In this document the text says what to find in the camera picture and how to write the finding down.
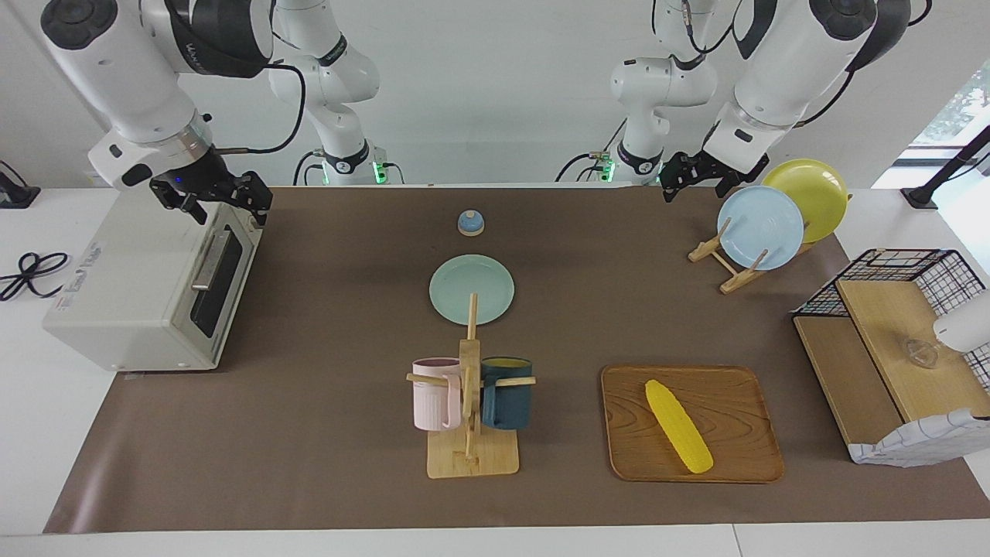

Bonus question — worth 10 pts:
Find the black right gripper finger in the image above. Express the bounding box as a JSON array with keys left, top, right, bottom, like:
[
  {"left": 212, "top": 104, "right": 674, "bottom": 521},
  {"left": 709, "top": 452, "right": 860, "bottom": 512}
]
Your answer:
[
  {"left": 236, "top": 172, "right": 273, "bottom": 227},
  {"left": 169, "top": 197, "right": 208, "bottom": 226}
]

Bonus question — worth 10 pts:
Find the glass oven door with handle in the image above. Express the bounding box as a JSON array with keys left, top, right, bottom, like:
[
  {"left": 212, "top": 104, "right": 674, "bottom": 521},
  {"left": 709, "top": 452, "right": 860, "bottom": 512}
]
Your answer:
[{"left": 186, "top": 213, "right": 260, "bottom": 361}]

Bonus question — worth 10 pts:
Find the pale green plate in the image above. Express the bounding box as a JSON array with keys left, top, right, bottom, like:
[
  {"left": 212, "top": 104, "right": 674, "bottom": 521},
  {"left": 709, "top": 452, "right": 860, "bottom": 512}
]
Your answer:
[{"left": 429, "top": 255, "right": 515, "bottom": 326}]

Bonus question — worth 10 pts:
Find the yellow corn cob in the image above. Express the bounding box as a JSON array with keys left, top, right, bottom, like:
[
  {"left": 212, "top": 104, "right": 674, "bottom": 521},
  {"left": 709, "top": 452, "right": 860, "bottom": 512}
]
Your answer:
[{"left": 645, "top": 379, "right": 714, "bottom": 474}]

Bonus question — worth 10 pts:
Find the beige toaster oven housing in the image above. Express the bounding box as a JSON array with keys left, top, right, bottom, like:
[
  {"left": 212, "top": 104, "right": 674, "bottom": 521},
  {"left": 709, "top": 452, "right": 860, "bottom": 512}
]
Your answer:
[{"left": 43, "top": 172, "right": 264, "bottom": 372}]

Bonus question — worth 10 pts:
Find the light blue plate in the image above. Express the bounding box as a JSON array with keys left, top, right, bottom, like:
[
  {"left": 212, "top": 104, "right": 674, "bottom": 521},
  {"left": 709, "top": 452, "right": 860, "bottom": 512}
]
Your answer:
[{"left": 717, "top": 186, "right": 805, "bottom": 271}]

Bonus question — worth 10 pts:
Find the yellow plate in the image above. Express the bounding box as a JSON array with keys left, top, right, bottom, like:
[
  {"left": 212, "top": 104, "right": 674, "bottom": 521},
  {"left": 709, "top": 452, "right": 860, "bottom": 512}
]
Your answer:
[{"left": 762, "top": 159, "right": 849, "bottom": 244}]

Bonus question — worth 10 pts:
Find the wooden plate rack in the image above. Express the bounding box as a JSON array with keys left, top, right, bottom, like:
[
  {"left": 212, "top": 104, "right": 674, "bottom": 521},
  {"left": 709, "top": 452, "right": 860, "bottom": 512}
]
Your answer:
[{"left": 688, "top": 217, "right": 821, "bottom": 295}]

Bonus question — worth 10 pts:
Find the black clamp base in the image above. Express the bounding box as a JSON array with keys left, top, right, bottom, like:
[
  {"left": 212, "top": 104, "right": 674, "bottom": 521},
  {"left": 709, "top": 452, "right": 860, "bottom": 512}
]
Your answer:
[{"left": 0, "top": 160, "right": 41, "bottom": 210}]

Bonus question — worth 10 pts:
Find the black stand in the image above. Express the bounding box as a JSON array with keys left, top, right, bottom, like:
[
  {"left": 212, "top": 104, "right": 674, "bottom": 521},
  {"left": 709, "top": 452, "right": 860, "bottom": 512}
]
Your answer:
[{"left": 901, "top": 124, "right": 990, "bottom": 210}]

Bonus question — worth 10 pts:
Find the brown table mat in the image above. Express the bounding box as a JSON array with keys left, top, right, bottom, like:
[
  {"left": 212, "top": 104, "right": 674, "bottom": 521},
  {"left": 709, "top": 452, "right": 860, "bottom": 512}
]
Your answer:
[{"left": 44, "top": 186, "right": 990, "bottom": 535}]

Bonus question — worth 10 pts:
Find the brown wooden tray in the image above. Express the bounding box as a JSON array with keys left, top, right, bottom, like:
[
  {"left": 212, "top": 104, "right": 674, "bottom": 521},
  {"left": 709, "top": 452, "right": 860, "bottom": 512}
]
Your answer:
[{"left": 601, "top": 365, "right": 785, "bottom": 484}]

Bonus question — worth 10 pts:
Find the small clear glass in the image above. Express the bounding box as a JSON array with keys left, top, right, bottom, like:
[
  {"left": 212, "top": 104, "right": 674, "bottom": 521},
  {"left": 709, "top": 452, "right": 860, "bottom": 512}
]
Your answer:
[{"left": 897, "top": 333, "right": 941, "bottom": 369}]

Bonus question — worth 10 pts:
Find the white rounded device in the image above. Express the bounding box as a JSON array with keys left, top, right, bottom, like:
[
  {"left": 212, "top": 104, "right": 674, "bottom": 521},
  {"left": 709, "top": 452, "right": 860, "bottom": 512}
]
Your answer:
[{"left": 933, "top": 290, "right": 990, "bottom": 354}]

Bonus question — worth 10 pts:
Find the pink mug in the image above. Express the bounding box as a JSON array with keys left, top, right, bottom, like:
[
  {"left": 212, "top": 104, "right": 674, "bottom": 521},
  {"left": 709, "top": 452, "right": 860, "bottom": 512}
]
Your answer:
[{"left": 411, "top": 357, "right": 463, "bottom": 432}]

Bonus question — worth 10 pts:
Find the dark teal mug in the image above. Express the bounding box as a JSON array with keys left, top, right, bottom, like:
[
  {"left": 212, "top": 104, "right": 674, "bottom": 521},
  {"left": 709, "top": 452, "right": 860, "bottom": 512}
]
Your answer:
[{"left": 481, "top": 357, "right": 534, "bottom": 430}]

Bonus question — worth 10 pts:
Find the white checked cloth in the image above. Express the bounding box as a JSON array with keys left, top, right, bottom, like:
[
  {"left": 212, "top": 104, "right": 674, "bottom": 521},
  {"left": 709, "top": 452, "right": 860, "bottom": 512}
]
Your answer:
[{"left": 848, "top": 408, "right": 990, "bottom": 467}]

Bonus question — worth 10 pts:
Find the wooden mug tree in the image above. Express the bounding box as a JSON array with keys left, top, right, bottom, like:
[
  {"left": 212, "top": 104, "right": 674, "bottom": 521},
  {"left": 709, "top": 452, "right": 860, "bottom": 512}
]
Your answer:
[{"left": 406, "top": 292, "right": 537, "bottom": 479}]

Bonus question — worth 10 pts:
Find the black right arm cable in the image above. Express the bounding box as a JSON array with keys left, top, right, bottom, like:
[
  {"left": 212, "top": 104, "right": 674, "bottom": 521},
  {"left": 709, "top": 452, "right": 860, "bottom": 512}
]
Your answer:
[{"left": 213, "top": 62, "right": 308, "bottom": 153}]

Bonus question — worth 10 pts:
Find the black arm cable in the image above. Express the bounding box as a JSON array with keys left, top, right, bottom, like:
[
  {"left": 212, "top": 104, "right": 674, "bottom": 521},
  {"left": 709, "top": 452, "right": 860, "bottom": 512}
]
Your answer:
[
  {"left": 650, "top": 0, "right": 933, "bottom": 128},
  {"left": 213, "top": 62, "right": 308, "bottom": 153}
]

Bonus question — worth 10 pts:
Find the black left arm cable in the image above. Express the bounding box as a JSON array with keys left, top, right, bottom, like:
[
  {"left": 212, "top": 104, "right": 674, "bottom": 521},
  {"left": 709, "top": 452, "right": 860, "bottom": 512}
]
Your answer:
[{"left": 650, "top": 0, "right": 933, "bottom": 128}]

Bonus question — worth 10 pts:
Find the coiled black cable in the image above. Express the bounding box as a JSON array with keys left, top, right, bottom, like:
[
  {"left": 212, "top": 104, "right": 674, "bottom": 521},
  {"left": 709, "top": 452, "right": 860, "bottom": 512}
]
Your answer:
[{"left": 0, "top": 252, "right": 70, "bottom": 302}]

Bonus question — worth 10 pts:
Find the wire and wood shelf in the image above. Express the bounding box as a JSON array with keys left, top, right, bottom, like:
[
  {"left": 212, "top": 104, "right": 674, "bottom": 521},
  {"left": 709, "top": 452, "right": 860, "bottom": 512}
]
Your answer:
[{"left": 792, "top": 248, "right": 990, "bottom": 465}]

